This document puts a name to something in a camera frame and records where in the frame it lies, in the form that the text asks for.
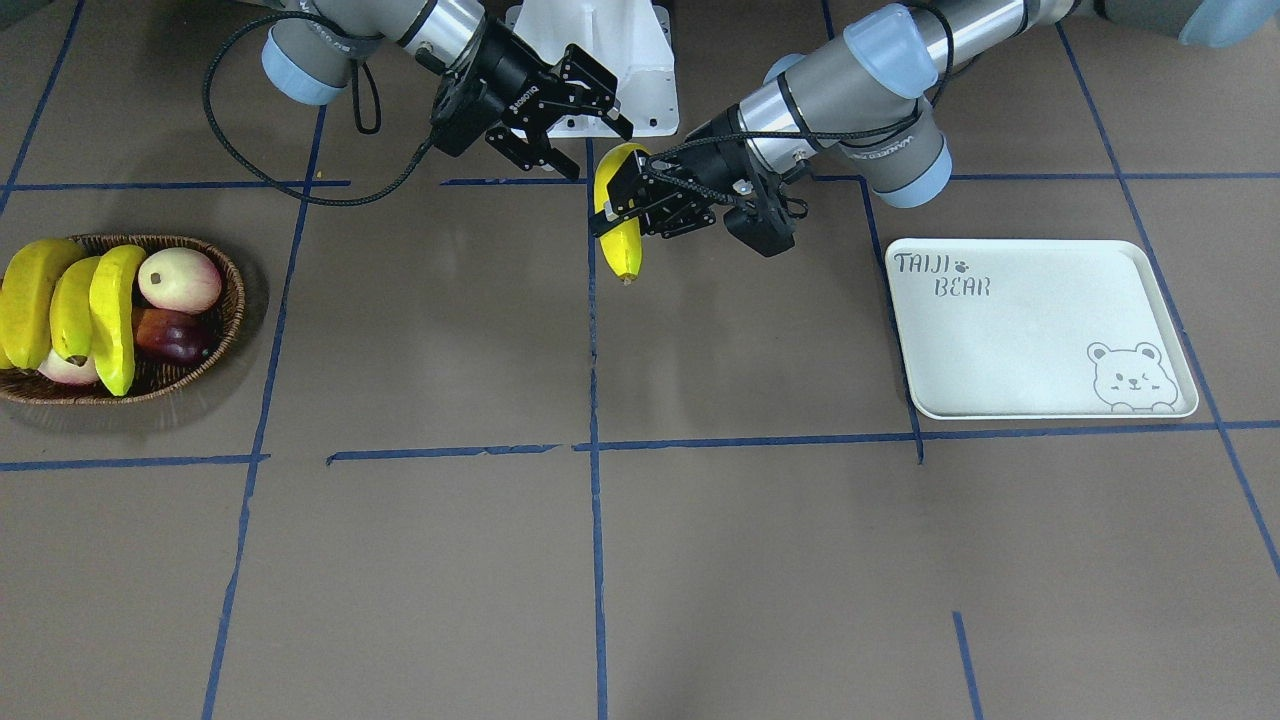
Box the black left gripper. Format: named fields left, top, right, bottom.
left=588, top=136, right=780, bottom=238

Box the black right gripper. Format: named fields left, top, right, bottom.
left=431, top=22, right=634, bottom=181

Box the large yellow banana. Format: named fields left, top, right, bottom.
left=1, top=238, right=87, bottom=370

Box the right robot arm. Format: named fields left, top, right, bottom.
left=261, top=1, right=634, bottom=181

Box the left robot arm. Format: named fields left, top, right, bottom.
left=590, top=1, right=1277, bottom=258

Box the brown wicker basket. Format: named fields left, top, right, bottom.
left=1, top=233, right=246, bottom=406

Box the white bear tray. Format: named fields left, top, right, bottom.
left=884, top=238, right=1199, bottom=420

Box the pale pink apple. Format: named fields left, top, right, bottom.
left=137, top=247, right=223, bottom=315

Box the dark red mango fruit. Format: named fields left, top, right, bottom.
left=132, top=307, right=218, bottom=366

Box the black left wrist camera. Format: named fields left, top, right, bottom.
left=723, top=176, right=809, bottom=258

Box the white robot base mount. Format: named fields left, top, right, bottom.
left=502, top=0, right=681, bottom=138

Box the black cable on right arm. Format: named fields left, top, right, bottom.
left=202, top=12, right=449, bottom=208

